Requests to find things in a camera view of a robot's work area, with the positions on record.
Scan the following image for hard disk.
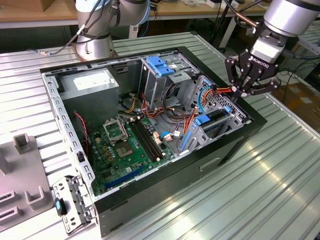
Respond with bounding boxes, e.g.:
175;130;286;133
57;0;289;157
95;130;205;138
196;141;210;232
179;106;232;153

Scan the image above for blue plastic bay latch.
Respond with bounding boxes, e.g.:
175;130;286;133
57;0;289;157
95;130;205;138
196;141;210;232
146;56;176;77

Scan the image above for blue data wire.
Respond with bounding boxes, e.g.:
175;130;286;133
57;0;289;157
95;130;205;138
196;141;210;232
160;83;215;142

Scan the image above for black open PC case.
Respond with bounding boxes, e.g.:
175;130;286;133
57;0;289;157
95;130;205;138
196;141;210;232
39;45;268;238

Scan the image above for metal optical drive bay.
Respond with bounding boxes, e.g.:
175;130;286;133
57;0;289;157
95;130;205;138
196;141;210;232
138;51;201;107

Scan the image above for black tripod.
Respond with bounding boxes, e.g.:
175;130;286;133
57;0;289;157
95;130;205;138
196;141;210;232
211;0;235;50

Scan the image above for orange red power wire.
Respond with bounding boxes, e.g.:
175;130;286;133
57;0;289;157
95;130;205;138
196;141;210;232
183;83;235;137

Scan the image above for red orange wire bundle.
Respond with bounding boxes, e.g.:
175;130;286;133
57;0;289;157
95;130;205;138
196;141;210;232
140;92;166;119

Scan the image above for brown cardboard box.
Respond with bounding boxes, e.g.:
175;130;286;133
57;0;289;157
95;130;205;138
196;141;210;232
272;83;320;132

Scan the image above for grey parts rack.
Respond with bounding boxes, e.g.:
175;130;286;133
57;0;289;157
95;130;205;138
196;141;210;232
0;133;55;227

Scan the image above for CPU socket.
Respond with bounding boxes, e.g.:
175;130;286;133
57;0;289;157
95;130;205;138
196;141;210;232
114;141;135;160

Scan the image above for green motherboard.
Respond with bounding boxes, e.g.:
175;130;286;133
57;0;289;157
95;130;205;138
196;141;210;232
87;116;176;197

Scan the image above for thick black wire bundle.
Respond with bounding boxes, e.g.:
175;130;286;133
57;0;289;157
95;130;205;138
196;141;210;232
159;83;194;124

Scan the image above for yellow black power wires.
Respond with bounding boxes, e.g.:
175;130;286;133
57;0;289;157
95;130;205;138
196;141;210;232
119;96;141;114

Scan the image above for metal slat side table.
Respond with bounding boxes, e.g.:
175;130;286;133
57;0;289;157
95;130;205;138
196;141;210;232
296;21;320;56

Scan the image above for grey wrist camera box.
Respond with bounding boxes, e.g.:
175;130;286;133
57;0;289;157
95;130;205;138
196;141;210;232
249;37;283;63

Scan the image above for metal disk bay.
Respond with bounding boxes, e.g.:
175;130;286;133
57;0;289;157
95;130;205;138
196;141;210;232
174;74;253;156

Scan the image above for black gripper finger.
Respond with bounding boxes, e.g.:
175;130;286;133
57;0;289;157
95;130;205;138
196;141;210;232
224;56;251;101
239;70;282;98

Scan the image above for metal expansion bracket retainer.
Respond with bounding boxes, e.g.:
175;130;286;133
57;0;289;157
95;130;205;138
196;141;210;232
52;174;97;236

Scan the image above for grey power supply unit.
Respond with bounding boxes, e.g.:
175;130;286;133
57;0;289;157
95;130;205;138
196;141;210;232
58;68;120;131

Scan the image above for blue expansion slot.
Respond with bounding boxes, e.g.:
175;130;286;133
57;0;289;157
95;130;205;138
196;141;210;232
104;163;146;190

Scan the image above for metal socket cover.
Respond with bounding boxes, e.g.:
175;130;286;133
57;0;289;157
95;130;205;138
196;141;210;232
102;118;130;145

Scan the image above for black blue retainer latch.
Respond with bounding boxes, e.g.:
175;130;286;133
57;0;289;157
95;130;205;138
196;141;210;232
54;197;68;216

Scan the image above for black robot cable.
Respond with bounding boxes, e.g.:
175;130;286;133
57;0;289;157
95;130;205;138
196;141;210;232
28;0;121;56

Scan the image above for red black fan wire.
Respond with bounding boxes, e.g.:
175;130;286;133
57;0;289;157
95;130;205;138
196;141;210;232
73;111;90;153

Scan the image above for wooden desk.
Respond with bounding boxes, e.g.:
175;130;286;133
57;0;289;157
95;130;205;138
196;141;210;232
0;0;271;30

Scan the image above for black RAM slot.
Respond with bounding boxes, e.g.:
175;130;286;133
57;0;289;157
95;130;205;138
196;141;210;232
131;118;163;161
128;119;160;163
134;117;165;159
137;115;167;157

